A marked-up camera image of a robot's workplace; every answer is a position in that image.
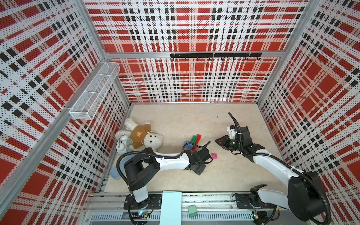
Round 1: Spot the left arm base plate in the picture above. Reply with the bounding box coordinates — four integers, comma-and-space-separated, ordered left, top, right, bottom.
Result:
123, 193, 162, 210

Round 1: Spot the white wire mesh basket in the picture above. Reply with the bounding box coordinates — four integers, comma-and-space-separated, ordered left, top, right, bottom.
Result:
69, 62, 120, 121

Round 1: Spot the black hook rail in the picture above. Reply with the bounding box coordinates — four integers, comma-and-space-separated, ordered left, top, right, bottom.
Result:
170, 52, 262, 59

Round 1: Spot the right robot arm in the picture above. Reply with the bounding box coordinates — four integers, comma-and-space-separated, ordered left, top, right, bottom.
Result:
215, 117, 332, 225

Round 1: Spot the blue lego brick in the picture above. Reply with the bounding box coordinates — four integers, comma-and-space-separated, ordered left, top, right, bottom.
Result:
184, 141, 194, 150

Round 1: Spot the white alarm clock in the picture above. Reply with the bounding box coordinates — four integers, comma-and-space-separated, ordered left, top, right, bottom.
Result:
116, 135, 134, 156

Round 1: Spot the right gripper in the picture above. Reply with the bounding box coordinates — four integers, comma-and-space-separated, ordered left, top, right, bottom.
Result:
214, 135, 242, 152

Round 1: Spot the green terminal connector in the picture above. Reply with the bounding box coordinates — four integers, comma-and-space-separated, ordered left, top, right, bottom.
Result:
188, 205, 198, 218

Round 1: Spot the red lego brick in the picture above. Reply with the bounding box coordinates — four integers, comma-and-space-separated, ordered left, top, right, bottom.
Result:
193, 134, 202, 151

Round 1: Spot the pink small lego brick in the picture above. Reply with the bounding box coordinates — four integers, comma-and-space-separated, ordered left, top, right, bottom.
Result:
211, 153, 218, 159

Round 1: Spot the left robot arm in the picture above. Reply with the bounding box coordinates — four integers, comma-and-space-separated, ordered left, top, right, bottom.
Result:
115, 141, 212, 203

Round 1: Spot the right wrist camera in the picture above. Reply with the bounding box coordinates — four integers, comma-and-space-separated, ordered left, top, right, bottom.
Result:
227, 125, 237, 139

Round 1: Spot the light blue case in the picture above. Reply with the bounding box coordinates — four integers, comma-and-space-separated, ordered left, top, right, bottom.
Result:
109, 156, 133, 180

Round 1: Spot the pale green upright panel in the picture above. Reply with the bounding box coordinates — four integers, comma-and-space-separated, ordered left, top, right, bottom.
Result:
159, 191, 182, 225

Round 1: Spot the green lego brick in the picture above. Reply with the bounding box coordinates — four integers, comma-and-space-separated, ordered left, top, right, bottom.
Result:
190, 136, 198, 143

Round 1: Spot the white teddy bear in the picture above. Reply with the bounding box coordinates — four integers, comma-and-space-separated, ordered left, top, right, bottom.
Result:
115, 118, 164, 152

